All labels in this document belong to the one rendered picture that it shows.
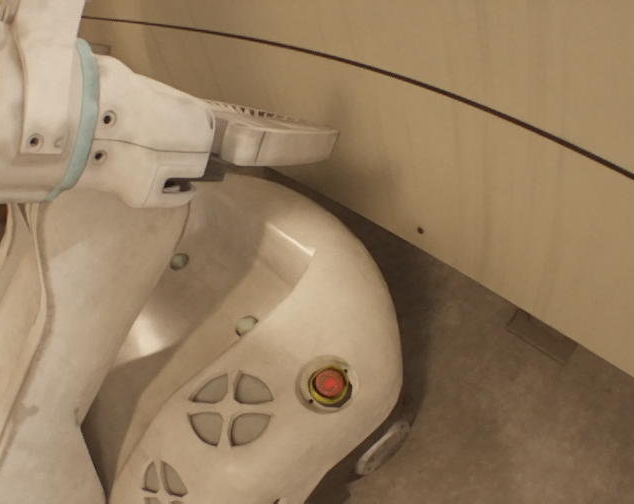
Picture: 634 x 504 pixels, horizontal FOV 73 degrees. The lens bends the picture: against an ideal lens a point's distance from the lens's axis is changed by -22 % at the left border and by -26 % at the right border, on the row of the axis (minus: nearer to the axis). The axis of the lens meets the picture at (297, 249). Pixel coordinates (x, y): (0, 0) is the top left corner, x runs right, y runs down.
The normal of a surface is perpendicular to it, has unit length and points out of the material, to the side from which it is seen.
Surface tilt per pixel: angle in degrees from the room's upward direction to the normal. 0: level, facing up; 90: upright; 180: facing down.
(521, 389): 0
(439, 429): 0
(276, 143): 97
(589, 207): 90
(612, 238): 90
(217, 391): 0
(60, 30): 78
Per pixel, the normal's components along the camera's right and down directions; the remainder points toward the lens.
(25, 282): -0.49, -0.37
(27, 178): 0.31, 0.92
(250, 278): -0.23, -0.66
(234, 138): -0.31, 0.25
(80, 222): 0.64, 0.46
